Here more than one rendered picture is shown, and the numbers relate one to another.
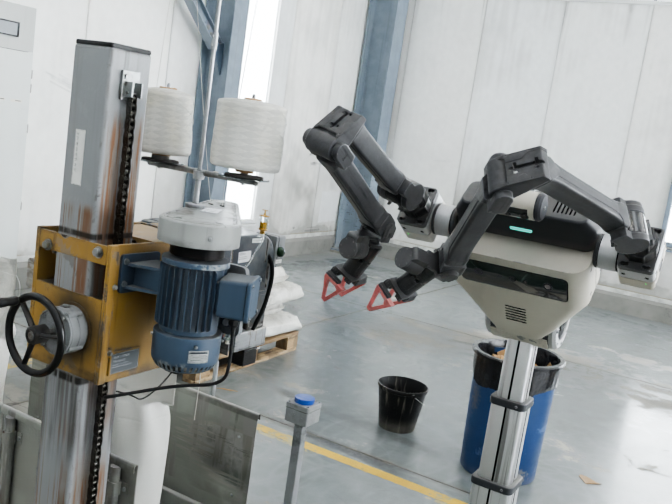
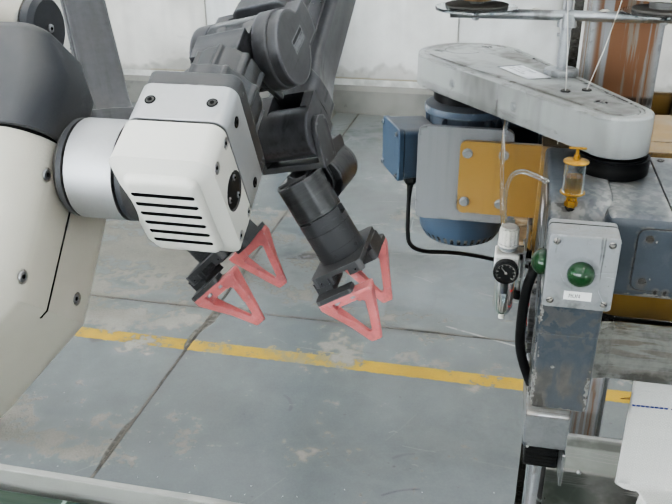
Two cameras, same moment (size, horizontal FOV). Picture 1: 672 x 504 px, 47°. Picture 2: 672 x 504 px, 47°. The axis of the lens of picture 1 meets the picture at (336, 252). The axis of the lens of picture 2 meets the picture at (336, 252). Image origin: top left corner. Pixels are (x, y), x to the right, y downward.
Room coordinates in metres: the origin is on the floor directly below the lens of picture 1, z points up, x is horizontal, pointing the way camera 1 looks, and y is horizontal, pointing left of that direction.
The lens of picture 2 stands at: (2.88, -0.29, 1.68)
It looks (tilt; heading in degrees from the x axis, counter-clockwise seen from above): 25 degrees down; 164
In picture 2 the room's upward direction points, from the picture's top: straight up
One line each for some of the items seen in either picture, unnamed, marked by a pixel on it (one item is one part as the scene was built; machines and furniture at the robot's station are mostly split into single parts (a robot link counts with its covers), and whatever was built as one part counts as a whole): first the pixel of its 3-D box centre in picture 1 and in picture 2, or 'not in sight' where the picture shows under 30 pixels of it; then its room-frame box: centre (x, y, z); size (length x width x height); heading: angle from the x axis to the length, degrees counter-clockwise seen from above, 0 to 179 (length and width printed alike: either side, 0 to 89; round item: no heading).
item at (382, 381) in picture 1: (399, 405); not in sight; (4.34, -0.50, 0.13); 0.30 x 0.30 x 0.26
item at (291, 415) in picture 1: (302, 411); not in sight; (2.22, 0.03, 0.81); 0.08 x 0.08 x 0.06; 61
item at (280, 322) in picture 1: (256, 323); not in sight; (5.43, 0.49, 0.20); 0.67 x 0.43 x 0.15; 151
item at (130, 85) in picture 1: (133, 86); not in sight; (1.70, 0.48, 1.68); 0.05 x 0.03 x 0.06; 151
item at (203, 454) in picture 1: (131, 423); not in sight; (2.59, 0.62, 0.54); 1.05 x 0.02 x 0.41; 61
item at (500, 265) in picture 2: not in sight; (505, 271); (1.97, 0.23, 1.16); 0.04 x 0.02 x 0.04; 61
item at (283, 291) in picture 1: (258, 291); not in sight; (5.43, 0.51, 0.44); 0.68 x 0.44 x 0.15; 151
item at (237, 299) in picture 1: (238, 301); (409, 153); (1.67, 0.20, 1.25); 0.10 x 0.08 x 0.12; 176
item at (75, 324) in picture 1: (62, 328); not in sight; (1.64, 0.57, 1.14); 0.11 x 0.06 x 0.11; 61
